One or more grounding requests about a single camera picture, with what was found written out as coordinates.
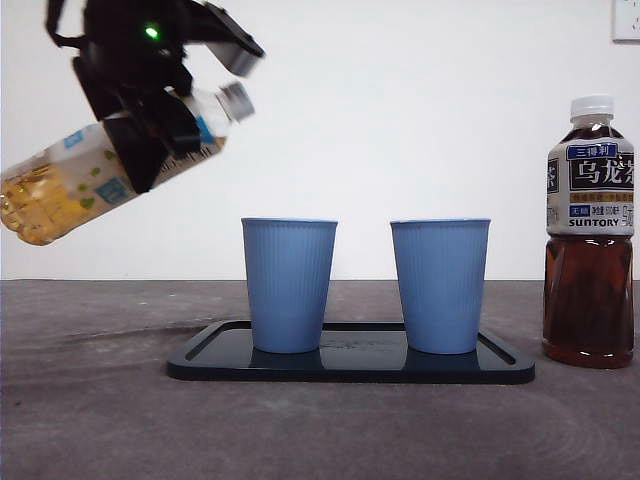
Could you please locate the jasmine tea bottle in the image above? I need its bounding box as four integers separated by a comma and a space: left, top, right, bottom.
0, 82, 256, 246

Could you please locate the dark oolong tea bottle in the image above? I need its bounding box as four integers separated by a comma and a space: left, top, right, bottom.
542, 94, 636, 370

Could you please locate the blue ribbed plastic cup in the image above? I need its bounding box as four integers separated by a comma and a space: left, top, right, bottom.
241, 217, 340, 355
390, 217, 492, 356

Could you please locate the dark blue tray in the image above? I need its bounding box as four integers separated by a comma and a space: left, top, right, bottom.
166, 320, 537, 385

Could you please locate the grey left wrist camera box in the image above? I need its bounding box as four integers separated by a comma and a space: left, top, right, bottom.
199, 2, 266, 77

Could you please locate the black camera cable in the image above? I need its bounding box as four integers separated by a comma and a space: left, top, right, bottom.
43, 0, 91, 50

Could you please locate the white wall socket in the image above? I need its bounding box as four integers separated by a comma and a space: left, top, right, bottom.
612, 0, 640, 43

